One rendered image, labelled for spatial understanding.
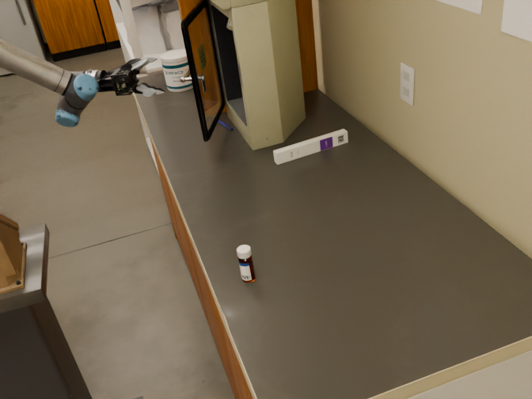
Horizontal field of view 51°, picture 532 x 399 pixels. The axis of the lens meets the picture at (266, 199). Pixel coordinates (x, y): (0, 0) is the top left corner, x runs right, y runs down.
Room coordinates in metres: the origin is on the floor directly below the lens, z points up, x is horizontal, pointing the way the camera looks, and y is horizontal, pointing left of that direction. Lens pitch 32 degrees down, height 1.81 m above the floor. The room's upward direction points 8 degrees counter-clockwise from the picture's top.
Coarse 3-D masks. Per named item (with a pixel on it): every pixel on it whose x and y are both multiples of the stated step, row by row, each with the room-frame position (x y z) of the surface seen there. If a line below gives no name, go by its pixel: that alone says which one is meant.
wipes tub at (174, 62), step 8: (160, 56) 2.39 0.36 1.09; (168, 56) 2.37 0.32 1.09; (176, 56) 2.35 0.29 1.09; (184, 56) 2.35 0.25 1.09; (168, 64) 2.34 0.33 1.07; (176, 64) 2.33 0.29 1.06; (184, 64) 2.34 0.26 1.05; (168, 72) 2.34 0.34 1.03; (176, 72) 2.33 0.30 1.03; (168, 80) 2.35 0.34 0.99; (176, 80) 2.33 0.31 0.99; (168, 88) 2.37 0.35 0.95; (176, 88) 2.33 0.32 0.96; (184, 88) 2.33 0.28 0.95
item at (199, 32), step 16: (192, 32) 1.77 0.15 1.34; (208, 32) 1.94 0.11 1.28; (192, 48) 1.74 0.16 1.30; (208, 48) 1.91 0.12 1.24; (208, 64) 1.87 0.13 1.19; (192, 80) 1.69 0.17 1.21; (208, 80) 1.84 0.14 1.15; (208, 96) 1.81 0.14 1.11; (208, 112) 1.77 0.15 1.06; (208, 128) 1.74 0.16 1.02
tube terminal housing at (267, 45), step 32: (256, 0) 1.71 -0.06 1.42; (288, 0) 1.84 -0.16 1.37; (256, 32) 1.70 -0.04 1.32; (288, 32) 1.82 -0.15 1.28; (256, 64) 1.70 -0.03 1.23; (288, 64) 1.80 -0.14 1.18; (256, 96) 1.70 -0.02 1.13; (288, 96) 1.78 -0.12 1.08; (256, 128) 1.69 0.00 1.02; (288, 128) 1.76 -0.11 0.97
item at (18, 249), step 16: (0, 224) 1.18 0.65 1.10; (16, 224) 1.30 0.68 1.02; (0, 240) 1.13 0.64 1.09; (16, 240) 1.25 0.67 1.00; (0, 256) 1.12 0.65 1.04; (16, 256) 1.19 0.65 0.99; (0, 272) 1.12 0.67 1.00; (16, 272) 1.13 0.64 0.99; (0, 288) 1.12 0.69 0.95; (16, 288) 1.12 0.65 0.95
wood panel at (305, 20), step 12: (180, 0) 2.03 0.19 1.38; (192, 0) 2.04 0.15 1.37; (300, 0) 2.14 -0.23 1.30; (180, 12) 2.03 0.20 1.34; (300, 12) 2.13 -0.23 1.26; (312, 12) 2.15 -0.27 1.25; (300, 24) 2.13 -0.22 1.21; (312, 24) 2.14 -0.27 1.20; (300, 36) 2.13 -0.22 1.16; (312, 36) 2.14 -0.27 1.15; (300, 48) 2.13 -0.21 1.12; (312, 48) 2.14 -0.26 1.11; (312, 60) 2.14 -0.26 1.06; (312, 72) 2.14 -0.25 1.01; (312, 84) 2.14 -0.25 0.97
